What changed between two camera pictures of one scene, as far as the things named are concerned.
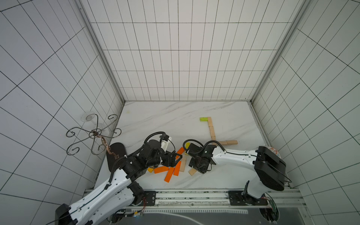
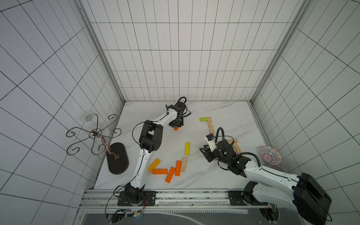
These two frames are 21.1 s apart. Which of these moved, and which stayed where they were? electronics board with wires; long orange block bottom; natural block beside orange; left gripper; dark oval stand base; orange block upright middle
Moved: left gripper
Stayed: long orange block bottom; electronics board with wires; orange block upright middle; dark oval stand base; natural block beside orange
